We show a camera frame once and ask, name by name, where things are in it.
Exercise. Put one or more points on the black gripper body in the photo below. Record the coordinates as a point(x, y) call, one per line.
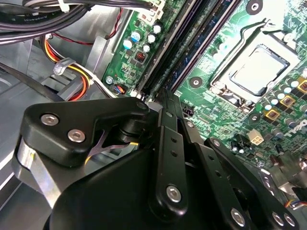
point(108, 203)

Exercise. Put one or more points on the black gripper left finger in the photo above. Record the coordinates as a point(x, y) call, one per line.
point(72, 115)

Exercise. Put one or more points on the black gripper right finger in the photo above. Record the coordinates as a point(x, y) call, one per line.
point(216, 172)

